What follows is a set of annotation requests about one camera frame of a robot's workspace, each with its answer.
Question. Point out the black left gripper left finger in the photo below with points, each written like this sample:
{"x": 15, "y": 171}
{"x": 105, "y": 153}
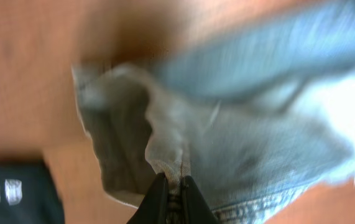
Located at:
{"x": 153, "y": 208}

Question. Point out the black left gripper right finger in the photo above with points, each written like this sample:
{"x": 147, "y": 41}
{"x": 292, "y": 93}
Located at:
{"x": 195, "y": 208}

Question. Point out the light blue denim shorts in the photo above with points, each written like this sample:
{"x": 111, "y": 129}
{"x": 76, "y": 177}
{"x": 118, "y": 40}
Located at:
{"x": 255, "y": 119}

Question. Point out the black garment with logo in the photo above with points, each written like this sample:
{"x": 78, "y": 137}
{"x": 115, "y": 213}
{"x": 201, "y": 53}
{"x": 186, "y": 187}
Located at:
{"x": 28, "y": 194}

